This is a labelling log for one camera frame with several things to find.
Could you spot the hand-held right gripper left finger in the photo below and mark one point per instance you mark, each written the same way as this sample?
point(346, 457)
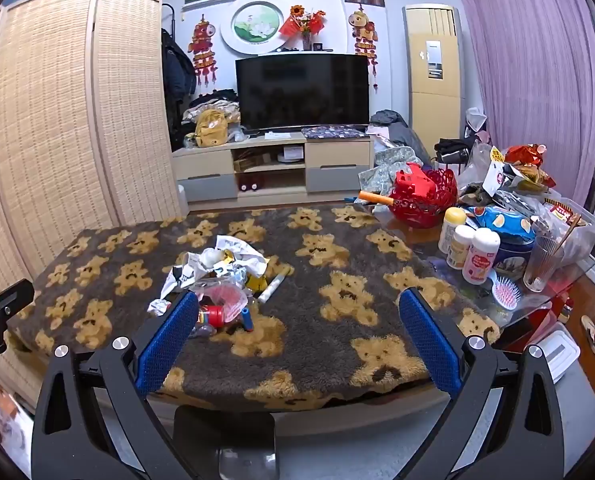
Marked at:
point(170, 335)

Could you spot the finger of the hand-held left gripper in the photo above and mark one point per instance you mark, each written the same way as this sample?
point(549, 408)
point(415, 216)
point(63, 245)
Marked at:
point(2, 307)

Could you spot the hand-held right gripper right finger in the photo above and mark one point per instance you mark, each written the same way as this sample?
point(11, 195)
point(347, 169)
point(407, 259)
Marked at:
point(427, 340)

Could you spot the white tissue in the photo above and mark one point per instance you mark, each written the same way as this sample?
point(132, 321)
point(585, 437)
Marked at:
point(210, 258)

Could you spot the clear tube with gold cap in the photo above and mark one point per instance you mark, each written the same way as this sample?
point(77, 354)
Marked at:
point(272, 288)

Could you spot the small crumpled printed wrapper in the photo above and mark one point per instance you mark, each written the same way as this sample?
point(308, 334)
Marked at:
point(158, 307)

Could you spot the small red yellow bottle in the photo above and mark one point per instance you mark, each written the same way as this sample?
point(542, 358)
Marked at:
point(213, 316)

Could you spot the crumpled silver white wrapper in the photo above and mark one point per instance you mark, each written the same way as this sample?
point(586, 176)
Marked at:
point(180, 275)

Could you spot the pink clear plastic bag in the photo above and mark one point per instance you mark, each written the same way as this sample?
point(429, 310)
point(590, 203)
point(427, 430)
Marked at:
point(225, 297)

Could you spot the small blue tube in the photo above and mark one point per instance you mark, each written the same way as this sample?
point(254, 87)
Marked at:
point(247, 321)

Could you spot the pink hairbrush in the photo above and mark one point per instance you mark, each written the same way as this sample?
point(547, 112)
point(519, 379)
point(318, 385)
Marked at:
point(507, 292)

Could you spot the white bottle with orange label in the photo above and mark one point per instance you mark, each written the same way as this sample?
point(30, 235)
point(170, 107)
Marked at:
point(460, 250)

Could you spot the white bottle with pink label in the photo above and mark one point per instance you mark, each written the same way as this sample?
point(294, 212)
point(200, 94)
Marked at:
point(480, 257)

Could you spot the gold yellow snack wrapper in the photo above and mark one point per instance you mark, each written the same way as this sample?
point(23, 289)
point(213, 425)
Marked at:
point(255, 282)

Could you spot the printed paper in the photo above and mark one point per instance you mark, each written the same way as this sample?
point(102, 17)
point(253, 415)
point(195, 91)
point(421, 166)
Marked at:
point(7, 415)

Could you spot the crumpled white paper wrapper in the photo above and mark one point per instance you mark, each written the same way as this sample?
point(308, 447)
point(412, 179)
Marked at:
point(237, 250)

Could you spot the white bottle with yellow cap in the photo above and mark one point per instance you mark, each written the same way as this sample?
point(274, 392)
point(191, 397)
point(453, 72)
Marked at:
point(450, 230)

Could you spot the blue round tin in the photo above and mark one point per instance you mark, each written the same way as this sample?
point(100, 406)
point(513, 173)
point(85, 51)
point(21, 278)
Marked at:
point(515, 257)

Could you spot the grey bear print blanket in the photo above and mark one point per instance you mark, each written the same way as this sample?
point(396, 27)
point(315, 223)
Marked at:
point(302, 310)

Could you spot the white plastic box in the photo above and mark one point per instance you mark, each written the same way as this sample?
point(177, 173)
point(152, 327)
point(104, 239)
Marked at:
point(560, 355)

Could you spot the ribbed drinking glass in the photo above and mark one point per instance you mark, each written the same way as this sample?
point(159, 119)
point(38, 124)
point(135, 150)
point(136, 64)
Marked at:
point(542, 265)

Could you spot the red openwork basket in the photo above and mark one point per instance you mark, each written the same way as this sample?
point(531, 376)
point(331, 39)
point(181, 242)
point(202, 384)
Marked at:
point(422, 200)

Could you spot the blue chip bag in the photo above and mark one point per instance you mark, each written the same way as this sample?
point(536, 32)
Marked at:
point(505, 222)

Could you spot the wooden slipper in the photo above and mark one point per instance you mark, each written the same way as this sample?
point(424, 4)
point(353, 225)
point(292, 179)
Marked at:
point(592, 335)

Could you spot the camouflage cloth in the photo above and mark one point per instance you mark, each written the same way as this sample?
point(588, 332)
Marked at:
point(382, 175)

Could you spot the white red snack packet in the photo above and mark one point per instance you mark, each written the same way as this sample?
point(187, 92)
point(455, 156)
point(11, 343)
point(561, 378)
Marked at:
point(497, 170)

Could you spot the clear plastic storage box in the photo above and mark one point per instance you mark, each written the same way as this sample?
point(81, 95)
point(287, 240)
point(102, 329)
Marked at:
point(585, 237)

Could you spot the beige grey television cabinet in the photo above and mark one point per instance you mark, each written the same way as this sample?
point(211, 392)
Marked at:
point(337, 155)

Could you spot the red snack bag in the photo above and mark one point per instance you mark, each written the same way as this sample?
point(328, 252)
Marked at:
point(525, 155)

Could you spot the yellow backpack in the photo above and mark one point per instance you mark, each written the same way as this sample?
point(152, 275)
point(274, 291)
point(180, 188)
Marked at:
point(212, 127)

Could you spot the grey clothes pile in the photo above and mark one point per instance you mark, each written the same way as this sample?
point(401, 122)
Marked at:
point(397, 127)

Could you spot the white paper sheet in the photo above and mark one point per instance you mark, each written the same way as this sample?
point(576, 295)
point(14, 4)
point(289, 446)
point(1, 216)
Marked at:
point(277, 135)

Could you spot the dark floral cushion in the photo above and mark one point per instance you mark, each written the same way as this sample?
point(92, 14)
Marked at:
point(335, 132)

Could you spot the pile of mixed clothes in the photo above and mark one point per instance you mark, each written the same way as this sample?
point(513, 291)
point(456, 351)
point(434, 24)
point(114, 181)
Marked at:
point(217, 102)

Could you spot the dark hanging coat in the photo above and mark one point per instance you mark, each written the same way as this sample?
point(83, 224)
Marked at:
point(177, 70)

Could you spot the beige standing air conditioner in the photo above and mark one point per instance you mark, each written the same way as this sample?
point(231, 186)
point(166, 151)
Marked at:
point(435, 70)

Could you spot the black television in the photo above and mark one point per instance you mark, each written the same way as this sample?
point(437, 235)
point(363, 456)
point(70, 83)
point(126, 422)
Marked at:
point(302, 90)

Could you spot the red cow hanging decoration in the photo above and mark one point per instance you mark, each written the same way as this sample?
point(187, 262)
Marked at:
point(362, 35)

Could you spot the vase with artificial flowers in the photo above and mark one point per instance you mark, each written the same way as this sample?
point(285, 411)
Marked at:
point(305, 25)

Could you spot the round lotus wall art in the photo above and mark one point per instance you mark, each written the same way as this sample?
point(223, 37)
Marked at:
point(257, 25)

